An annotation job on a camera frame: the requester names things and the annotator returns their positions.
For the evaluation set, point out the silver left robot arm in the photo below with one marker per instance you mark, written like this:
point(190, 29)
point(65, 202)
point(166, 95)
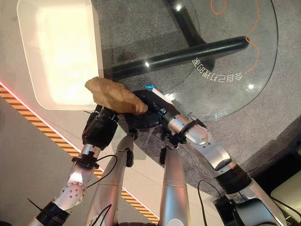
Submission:
point(74, 186)

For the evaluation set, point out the white plastic basket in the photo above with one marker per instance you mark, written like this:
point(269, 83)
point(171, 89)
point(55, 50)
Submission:
point(61, 54)

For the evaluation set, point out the grey carpet rug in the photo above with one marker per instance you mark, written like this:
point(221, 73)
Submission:
point(247, 131)

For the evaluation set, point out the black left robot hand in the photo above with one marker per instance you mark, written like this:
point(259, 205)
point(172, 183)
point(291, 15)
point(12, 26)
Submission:
point(100, 131)

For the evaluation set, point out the black floor box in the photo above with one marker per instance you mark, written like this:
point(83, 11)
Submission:
point(223, 210)

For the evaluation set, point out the round glass table top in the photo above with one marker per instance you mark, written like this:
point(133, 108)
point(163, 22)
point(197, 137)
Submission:
point(223, 99)

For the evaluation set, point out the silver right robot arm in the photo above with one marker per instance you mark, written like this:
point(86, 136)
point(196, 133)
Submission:
point(211, 150)

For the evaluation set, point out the brown cloth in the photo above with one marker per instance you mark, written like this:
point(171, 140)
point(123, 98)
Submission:
point(113, 96)

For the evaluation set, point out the silver left robot leg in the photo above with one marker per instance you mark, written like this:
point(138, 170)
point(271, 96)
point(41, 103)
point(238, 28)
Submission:
point(110, 186)

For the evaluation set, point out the silver right robot leg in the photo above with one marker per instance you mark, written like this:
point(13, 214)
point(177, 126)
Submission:
point(175, 183)

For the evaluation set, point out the black table base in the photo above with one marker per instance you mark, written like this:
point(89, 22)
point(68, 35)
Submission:
point(188, 54)

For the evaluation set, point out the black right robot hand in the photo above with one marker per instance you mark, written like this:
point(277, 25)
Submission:
point(152, 106)

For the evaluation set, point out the silver robot leg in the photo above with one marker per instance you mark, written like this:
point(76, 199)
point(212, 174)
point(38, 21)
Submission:
point(175, 183)
point(110, 186)

